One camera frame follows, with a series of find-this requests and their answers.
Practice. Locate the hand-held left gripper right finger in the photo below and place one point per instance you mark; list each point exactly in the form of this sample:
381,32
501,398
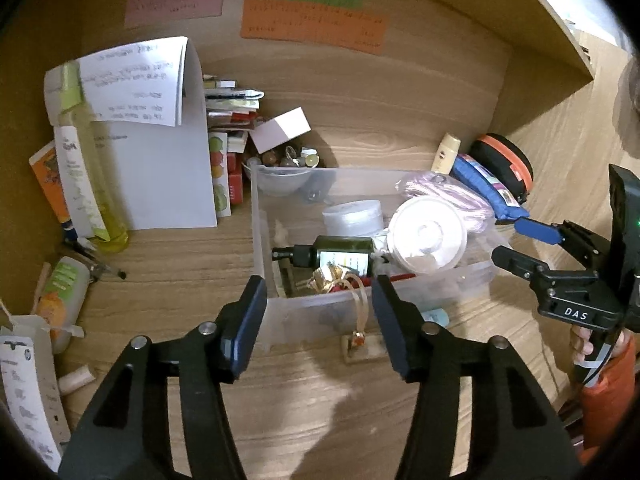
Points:
390,320

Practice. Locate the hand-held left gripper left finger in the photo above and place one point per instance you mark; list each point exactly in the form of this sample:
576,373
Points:
247,325

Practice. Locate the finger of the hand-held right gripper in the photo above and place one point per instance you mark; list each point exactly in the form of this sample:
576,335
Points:
520,262
537,230

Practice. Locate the clear plastic storage bin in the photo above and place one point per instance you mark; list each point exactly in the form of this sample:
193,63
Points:
300,315

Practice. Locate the dark green glass bottle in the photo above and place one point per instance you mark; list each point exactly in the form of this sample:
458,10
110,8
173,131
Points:
345,252

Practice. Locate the white round container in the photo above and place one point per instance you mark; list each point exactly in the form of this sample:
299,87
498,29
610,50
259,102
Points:
425,232

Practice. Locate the wooden desktop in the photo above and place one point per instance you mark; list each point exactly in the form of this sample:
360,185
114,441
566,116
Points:
300,410

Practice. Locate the person's right hand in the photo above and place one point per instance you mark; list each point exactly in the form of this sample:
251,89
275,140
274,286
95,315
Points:
581,345

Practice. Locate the clear plastic ribbon loop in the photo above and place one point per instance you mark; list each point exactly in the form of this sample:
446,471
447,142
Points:
361,305

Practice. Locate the small wooden block with clasp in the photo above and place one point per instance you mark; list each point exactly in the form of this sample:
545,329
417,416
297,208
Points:
362,350

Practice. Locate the light blue tube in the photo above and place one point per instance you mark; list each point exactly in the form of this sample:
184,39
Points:
435,316

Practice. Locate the dark red box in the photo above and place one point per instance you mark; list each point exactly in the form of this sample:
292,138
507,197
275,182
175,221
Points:
340,287

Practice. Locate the gold metal clip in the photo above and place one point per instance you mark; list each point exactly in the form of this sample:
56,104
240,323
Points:
327,277

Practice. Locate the blue pouch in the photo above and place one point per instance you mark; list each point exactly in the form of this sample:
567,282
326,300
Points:
480,180

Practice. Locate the orange and black round case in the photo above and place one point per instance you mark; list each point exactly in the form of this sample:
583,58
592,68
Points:
505,157

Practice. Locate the small cream bottle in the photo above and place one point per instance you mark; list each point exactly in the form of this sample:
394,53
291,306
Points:
444,157

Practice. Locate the red carton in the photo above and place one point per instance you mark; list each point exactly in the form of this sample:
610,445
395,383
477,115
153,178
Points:
235,185

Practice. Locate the white bowl of beads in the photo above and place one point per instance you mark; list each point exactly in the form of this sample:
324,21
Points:
280,182

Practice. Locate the fruit print box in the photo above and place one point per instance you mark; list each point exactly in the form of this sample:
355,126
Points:
218,175

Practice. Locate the makeup brush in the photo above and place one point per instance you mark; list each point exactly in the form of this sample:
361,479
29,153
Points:
100,267

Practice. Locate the yellow liquid bottle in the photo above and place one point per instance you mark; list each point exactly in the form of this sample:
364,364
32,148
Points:
112,232

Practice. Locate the white paper sheet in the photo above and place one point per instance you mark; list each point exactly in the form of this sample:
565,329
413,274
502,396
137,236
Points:
165,175

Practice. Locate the small beige cork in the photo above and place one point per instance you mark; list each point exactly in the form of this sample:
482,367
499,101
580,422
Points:
75,380

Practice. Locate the green and orange bottle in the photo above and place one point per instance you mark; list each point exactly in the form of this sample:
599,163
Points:
62,290

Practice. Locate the small white box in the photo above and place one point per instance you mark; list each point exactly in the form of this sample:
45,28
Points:
282,130

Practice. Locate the stack of printed packets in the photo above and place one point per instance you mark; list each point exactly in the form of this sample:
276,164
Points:
230,105

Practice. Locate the white printed tube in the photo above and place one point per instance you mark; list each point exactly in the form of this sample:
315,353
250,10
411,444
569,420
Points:
75,175

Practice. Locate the white printed carton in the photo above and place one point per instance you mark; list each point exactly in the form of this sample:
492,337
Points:
25,395

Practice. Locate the orange tube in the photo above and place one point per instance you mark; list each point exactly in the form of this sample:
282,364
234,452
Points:
47,180

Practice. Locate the orange paper note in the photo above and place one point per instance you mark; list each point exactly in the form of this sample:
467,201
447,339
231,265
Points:
310,25

